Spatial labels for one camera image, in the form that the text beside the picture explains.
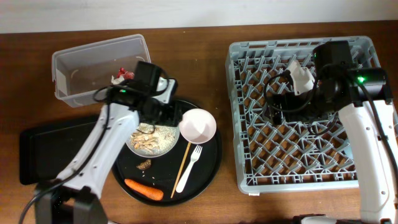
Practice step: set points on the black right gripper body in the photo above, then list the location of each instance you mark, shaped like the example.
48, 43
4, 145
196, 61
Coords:
308, 106

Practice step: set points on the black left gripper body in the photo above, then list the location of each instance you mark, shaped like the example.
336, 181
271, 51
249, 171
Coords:
163, 114

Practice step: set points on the red white wrapper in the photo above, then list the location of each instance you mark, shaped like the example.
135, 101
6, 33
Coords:
122, 76

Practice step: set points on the pink bowl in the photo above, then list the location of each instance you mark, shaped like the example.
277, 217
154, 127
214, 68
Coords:
197, 126

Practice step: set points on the white plastic fork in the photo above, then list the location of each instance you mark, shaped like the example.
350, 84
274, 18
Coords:
183, 180

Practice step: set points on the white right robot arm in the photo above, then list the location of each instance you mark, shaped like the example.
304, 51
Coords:
362, 100

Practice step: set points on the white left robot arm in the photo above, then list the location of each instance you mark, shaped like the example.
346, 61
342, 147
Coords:
74, 195

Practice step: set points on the grey dishwasher rack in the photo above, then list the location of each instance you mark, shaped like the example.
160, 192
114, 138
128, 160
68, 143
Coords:
292, 156

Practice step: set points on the grey plate with food scraps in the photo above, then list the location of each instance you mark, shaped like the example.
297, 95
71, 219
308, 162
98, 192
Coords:
152, 141

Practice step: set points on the brown food scrap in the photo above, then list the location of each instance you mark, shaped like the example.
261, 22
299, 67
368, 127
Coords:
144, 165

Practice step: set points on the wooden chopstick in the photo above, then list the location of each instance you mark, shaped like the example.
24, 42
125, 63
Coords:
180, 169

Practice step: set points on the round black tray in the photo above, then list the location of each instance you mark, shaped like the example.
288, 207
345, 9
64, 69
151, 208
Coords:
164, 169

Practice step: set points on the clear plastic bin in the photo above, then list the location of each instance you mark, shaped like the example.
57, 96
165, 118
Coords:
79, 71

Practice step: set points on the orange carrot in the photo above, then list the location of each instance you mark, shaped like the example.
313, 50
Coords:
149, 192

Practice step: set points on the white label sticker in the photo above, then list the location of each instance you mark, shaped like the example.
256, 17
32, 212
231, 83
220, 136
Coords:
254, 194

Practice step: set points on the black rectangular bin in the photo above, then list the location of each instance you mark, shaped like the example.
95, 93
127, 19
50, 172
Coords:
46, 150

